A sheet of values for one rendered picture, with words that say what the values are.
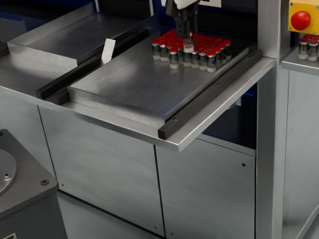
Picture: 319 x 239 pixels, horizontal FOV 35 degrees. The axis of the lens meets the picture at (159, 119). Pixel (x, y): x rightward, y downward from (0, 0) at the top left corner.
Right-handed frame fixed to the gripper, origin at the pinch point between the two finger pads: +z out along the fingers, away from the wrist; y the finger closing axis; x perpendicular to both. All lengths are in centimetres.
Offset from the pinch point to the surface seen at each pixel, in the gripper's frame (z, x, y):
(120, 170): 68, -45, -18
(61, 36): 12.8, -47.7, -6.2
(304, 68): 13.4, 19.9, -17.5
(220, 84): 10.9, 9.1, 1.7
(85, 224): 101, -66, -15
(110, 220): 101, -59, -21
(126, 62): 12.3, -18.3, 0.2
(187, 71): 12.7, -2.6, -2.9
